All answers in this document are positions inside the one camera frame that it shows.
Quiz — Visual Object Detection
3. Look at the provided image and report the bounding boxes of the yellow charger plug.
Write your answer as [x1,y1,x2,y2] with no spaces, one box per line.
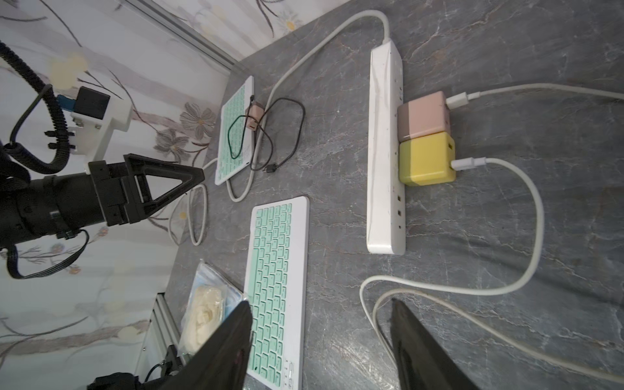
[399,133,456,186]

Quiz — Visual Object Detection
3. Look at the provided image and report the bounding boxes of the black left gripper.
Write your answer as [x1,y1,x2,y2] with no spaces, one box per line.
[88,154,205,227]

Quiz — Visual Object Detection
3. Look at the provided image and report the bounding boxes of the green wireless keyboard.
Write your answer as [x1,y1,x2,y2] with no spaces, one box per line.
[244,196,310,390]
[214,76,254,185]

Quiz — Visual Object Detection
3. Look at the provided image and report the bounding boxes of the black charging cable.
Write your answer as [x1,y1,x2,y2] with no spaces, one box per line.
[227,95,307,174]

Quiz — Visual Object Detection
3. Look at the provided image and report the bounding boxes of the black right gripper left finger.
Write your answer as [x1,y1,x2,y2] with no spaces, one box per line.
[160,301,253,390]

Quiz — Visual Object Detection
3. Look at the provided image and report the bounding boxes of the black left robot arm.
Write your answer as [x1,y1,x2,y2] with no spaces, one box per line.
[1,44,205,280]

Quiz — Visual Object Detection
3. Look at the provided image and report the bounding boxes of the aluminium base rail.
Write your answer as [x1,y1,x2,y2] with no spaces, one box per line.
[135,292,180,382]

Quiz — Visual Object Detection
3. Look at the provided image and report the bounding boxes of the white charging cable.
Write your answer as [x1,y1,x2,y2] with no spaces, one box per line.
[358,82,624,384]

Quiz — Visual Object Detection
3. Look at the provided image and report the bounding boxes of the white power strip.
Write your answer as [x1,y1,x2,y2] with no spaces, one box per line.
[367,39,406,255]

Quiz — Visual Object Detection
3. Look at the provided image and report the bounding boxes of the bagged blue masks and gloves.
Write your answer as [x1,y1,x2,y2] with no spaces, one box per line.
[179,262,247,356]

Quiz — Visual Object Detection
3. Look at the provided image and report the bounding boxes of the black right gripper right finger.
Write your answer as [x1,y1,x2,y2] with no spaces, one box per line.
[390,298,477,389]

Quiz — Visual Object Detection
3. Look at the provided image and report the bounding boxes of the pink charger plug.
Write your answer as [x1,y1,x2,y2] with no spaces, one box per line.
[246,102,265,131]
[397,91,450,143]

